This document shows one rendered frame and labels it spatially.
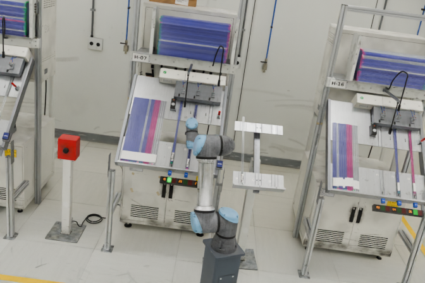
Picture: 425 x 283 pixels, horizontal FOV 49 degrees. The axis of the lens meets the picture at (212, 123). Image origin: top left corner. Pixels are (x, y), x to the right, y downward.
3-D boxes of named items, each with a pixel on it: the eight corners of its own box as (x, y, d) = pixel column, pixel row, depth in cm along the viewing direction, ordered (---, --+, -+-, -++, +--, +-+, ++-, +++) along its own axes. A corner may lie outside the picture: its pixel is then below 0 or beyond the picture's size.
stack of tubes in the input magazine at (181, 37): (226, 63, 334) (231, 26, 325) (155, 54, 333) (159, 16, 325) (226, 60, 346) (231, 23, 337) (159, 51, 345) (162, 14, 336)
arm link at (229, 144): (242, 136, 256) (218, 131, 303) (223, 136, 253) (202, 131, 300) (241, 157, 256) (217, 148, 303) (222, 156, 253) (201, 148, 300)
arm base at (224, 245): (241, 251, 262) (243, 237, 259) (217, 256, 256) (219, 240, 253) (229, 237, 275) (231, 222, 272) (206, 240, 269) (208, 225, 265)
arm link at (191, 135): (205, 148, 291) (204, 130, 294) (187, 147, 288) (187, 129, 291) (202, 150, 299) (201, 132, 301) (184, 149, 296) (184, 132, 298)
